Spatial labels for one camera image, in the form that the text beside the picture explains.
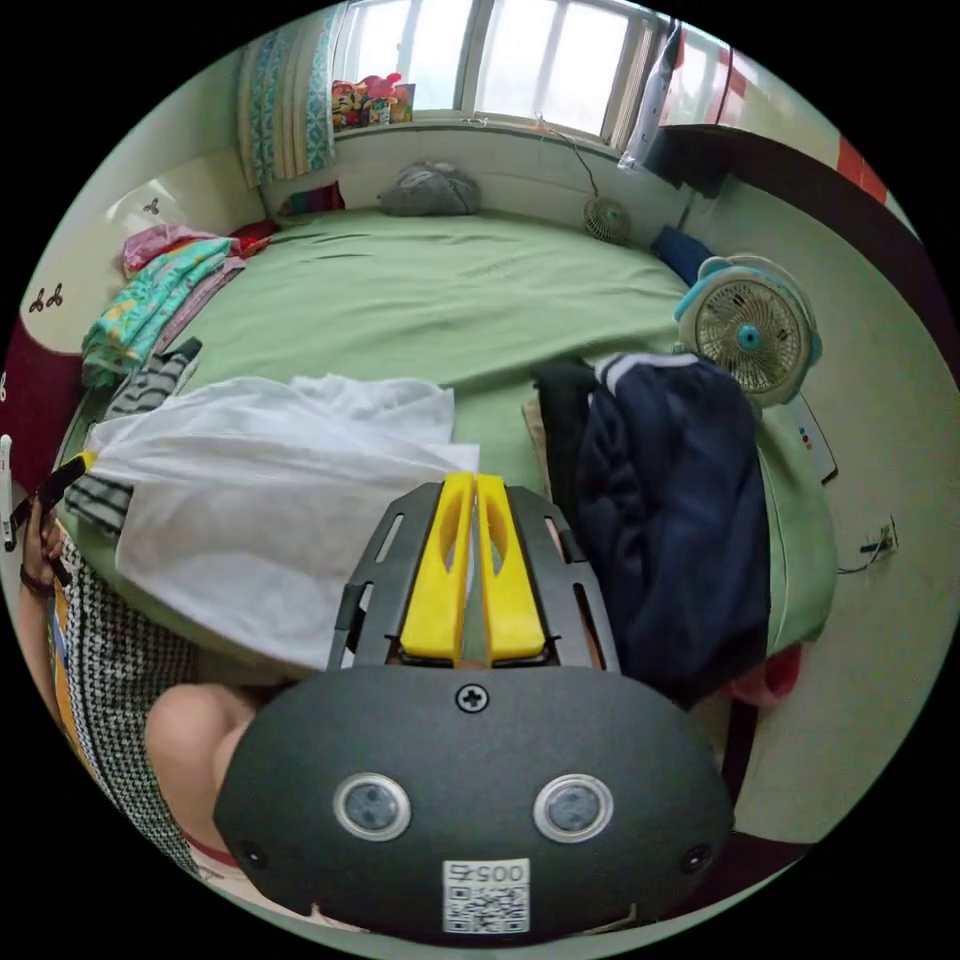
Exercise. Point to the person's left forearm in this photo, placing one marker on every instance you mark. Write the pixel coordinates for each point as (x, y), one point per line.
(30, 637)

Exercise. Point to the blue and white fan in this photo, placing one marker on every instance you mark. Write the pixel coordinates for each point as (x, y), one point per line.
(750, 330)

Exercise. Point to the bed with green sheet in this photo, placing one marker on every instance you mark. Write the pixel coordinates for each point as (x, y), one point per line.
(450, 300)

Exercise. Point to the small beige fan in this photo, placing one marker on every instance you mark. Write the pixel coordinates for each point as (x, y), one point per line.
(606, 219)

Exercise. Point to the colourful plush toys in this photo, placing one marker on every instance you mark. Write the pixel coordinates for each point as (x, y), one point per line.
(371, 101)

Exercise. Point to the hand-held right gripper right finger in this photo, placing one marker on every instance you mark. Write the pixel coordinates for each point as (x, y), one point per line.
(511, 592)

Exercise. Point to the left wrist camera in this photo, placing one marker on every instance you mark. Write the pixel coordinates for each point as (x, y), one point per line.
(6, 487)

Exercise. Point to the person's left hand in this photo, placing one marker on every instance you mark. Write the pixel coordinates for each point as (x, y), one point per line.
(43, 551)

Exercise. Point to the window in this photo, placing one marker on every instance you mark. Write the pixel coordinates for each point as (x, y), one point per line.
(487, 60)

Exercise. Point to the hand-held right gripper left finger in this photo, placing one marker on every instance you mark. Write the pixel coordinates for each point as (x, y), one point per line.
(439, 585)

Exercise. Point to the blue folded cloth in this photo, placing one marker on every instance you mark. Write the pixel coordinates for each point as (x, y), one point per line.
(679, 251)

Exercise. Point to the grey pillow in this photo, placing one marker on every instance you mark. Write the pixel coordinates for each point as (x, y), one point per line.
(431, 189)

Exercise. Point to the person's body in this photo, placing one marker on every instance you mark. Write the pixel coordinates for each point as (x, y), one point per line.
(120, 675)

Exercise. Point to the patterned curtain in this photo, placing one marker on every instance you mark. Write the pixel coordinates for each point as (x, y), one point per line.
(289, 112)

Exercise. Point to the pile of dark clothes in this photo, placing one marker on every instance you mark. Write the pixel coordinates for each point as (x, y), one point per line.
(675, 525)

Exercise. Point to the white t-shirt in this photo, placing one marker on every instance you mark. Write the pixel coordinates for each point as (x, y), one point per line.
(262, 487)

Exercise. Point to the striped colourful pillow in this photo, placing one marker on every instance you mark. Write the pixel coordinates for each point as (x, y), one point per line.
(315, 201)

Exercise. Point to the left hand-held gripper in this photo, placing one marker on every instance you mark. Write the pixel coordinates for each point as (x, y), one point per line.
(52, 491)

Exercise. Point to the pile of colourful clothes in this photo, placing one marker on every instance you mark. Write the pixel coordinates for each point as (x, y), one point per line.
(150, 300)

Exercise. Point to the grey striped shirt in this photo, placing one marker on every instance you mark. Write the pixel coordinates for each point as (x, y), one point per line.
(154, 384)

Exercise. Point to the white hanging garment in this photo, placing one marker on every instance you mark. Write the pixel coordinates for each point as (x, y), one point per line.
(651, 97)

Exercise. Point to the white flat board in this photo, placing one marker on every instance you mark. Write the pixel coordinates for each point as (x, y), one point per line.
(816, 439)

